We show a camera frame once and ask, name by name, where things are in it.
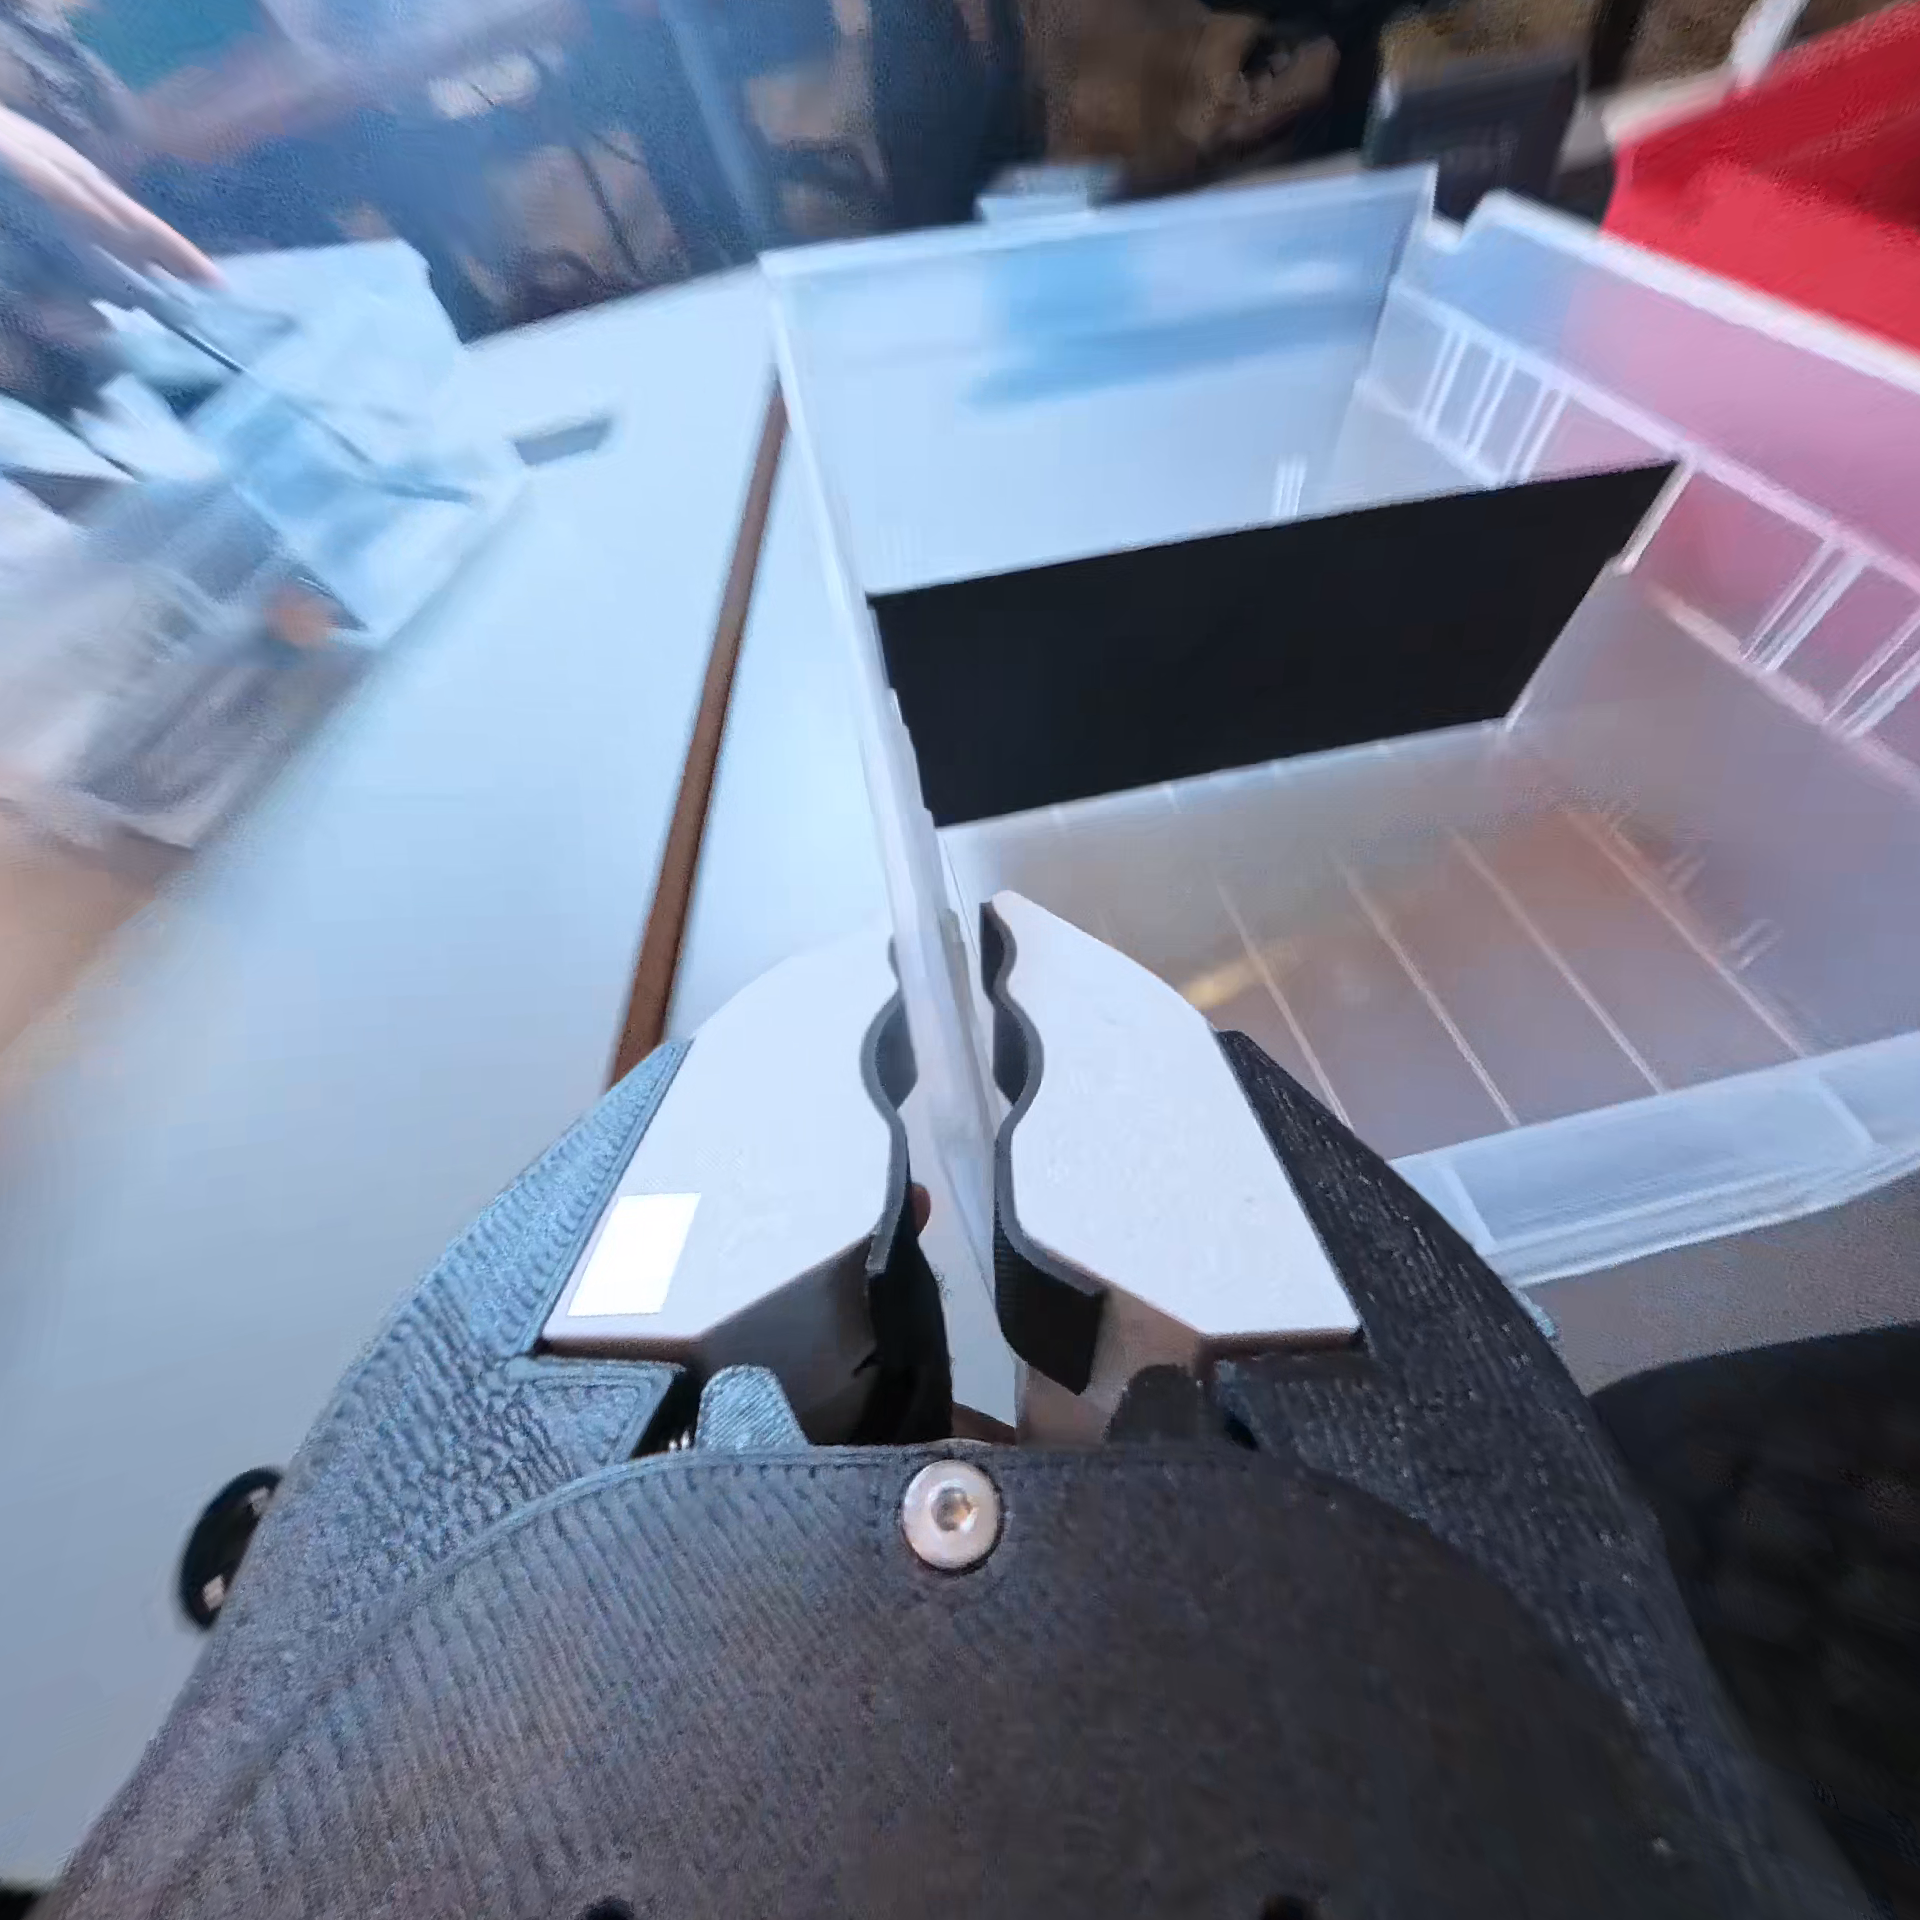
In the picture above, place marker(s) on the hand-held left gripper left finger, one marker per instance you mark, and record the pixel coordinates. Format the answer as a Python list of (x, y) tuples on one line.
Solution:
[(764, 1141)]

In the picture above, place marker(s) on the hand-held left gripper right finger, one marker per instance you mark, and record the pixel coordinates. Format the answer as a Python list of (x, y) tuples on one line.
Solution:
[(1155, 1155)]

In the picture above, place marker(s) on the clear plastic bin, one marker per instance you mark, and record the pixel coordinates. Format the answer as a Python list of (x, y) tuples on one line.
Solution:
[(1576, 962), (300, 451)]

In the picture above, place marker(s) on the red plastic bin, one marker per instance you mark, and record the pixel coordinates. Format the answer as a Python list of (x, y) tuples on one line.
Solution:
[(1785, 196)]

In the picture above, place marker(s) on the black divider panel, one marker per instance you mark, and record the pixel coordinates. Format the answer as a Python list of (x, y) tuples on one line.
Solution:
[(1229, 661)]

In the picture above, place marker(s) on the dark box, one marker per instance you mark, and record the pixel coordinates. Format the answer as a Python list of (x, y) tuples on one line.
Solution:
[(1477, 114)]

